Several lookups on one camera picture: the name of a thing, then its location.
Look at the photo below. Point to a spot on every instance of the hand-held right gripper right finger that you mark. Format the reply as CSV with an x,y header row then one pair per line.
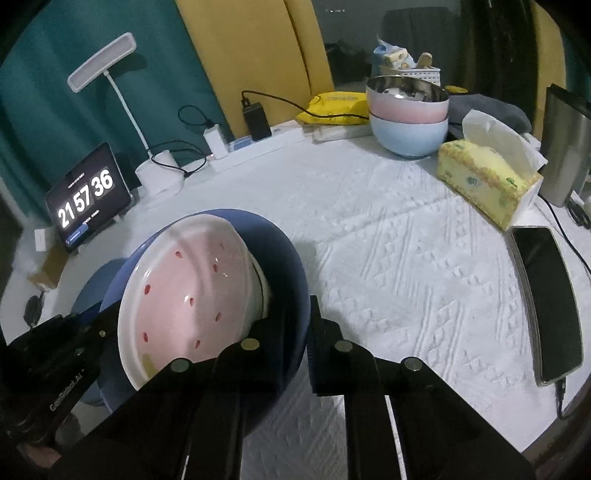
x,y
330,360

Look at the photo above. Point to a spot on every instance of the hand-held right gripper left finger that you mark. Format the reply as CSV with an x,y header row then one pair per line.
x,y
240,369

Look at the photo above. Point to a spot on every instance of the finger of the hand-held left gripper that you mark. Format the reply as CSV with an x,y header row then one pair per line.
x,y
99,323

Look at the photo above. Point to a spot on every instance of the blue plate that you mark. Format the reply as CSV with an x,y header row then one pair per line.
x,y
92,286

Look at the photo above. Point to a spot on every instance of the pale yellow bowl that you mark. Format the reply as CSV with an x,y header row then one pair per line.
x,y
263,290

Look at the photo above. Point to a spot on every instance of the pink bowl with red dots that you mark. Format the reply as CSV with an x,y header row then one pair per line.
x,y
184,267

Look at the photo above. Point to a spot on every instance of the large blue bowl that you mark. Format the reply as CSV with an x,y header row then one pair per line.
x,y
277,258

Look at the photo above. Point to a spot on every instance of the person's left hand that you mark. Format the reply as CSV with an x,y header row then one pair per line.
x,y
41,454

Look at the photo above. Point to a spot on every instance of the black round object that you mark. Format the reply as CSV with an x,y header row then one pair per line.
x,y
33,311

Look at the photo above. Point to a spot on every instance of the cardboard box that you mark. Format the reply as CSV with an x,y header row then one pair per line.
x,y
46,270

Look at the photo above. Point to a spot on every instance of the small white box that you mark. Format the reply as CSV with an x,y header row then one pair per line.
x,y
41,240

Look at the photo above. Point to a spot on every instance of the tablet with clock display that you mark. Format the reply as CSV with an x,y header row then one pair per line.
x,y
87,194

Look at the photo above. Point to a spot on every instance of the teal curtain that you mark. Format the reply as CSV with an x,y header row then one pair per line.
x,y
69,115

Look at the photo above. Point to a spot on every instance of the white charger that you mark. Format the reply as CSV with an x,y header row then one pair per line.
x,y
216,143

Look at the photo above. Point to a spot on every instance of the white power strip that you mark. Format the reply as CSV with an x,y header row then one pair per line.
x,y
263,145

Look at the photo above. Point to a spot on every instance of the black smartphone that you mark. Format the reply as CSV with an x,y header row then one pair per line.
x,y
547,300

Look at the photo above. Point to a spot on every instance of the light blue bowl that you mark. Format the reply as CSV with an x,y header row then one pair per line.
x,y
406,138

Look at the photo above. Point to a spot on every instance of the yellow tissue box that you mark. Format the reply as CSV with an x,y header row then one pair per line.
x,y
480,180

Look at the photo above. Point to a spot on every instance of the black power adapter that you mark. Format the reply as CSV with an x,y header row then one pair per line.
x,y
256,117

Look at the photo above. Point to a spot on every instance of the yellow soft packet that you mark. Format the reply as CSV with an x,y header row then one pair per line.
x,y
334,106

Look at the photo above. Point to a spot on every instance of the white desk lamp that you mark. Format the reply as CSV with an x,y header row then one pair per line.
x,y
101,60

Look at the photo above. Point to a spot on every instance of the pink steel-lined bowl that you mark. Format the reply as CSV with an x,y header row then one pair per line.
x,y
408,108

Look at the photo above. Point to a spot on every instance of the grey cloth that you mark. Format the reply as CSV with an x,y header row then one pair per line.
x,y
489,110

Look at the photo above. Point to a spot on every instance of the cartoon printed carton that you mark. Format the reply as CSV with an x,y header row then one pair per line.
x,y
399,57

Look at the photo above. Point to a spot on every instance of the yellow curtain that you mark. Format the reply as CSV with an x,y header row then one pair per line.
x,y
549,46
258,55

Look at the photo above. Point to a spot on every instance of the wooden spoon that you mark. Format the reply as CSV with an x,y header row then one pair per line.
x,y
425,60

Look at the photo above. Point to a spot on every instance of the steel thermos tumbler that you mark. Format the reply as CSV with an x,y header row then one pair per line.
x,y
565,147

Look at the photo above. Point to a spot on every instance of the glass window door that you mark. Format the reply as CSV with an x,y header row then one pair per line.
x,y
415,23

